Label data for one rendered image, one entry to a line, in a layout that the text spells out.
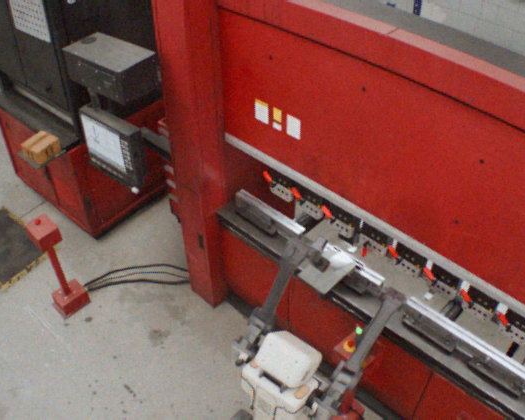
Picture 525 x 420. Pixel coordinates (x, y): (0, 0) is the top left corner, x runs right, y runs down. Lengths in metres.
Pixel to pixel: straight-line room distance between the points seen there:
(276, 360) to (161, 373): 1.69
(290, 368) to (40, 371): 2.24
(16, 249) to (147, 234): 1.13
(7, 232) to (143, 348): 1.78
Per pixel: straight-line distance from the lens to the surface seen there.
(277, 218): 3.17
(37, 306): 4.31
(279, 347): 2.12
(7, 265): 4.69
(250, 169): 3.43
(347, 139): 2.46
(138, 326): 3.97
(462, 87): 2.02
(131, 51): 2.85
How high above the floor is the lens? 3.14
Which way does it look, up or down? 42 degrees down
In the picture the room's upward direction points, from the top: 1 degrees counter-clockwise
